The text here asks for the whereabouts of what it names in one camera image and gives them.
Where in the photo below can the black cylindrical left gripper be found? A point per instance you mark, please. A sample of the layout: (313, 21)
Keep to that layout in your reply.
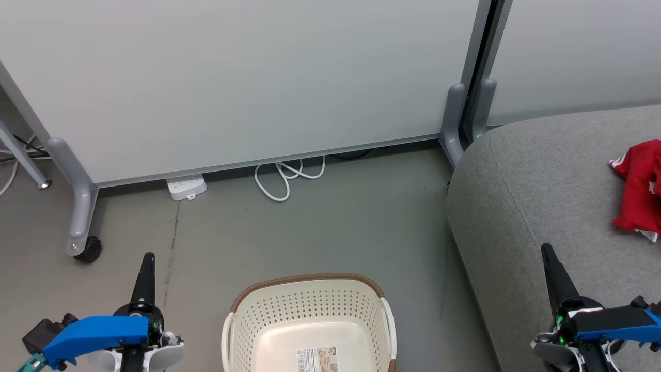
(155, 311)

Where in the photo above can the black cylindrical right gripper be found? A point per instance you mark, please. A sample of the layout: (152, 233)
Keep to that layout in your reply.
(581, 305)

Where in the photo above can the red white garment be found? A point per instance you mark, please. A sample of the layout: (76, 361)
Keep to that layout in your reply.
(640, 191)

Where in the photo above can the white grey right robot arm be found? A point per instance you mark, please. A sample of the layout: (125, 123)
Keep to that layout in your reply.
(552, 354)

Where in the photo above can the cream perforated laundry basket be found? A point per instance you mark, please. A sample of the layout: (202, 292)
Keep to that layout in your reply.
(310, 320)

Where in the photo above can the barcode sticker in basket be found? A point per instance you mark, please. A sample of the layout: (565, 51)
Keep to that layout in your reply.
(316, 360)

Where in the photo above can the black castor wheel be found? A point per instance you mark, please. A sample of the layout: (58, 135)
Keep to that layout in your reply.
(89, 250)

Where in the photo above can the grey fabric sofa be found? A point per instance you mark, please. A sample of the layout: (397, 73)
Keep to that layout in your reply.
(542, 206)

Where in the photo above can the white power strip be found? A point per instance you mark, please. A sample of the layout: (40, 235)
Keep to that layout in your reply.
(186, 187)

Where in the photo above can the grey partition foot with castor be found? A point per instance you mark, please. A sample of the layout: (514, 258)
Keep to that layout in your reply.
(77, 196)

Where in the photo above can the slanted grey table leg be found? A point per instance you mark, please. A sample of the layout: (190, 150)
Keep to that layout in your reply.
(23, 157)

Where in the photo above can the wide white partition panel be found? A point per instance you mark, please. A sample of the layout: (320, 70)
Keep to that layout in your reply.
(232, 77)

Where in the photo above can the narrow white partition panel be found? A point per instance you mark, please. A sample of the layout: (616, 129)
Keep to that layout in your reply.
(578, 51)

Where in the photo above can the blue left camera bracket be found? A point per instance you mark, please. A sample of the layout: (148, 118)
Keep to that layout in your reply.
(98, 333)

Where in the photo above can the blue camera bracket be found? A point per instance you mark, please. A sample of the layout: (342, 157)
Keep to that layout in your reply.
(98, 333)
(614, 323)

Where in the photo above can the blue right camera bracket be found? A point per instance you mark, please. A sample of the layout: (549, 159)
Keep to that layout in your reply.
(614, 323)

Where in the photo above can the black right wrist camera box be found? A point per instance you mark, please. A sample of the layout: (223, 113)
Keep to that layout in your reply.
(643, 304)

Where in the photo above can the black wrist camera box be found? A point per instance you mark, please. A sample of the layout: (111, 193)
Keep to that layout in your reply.
(44, 333)
(643, 304)

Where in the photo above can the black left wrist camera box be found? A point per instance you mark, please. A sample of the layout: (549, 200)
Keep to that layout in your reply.
(44, 333)

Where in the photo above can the teal left camera connector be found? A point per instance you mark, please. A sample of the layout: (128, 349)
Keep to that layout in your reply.
(32, 363)

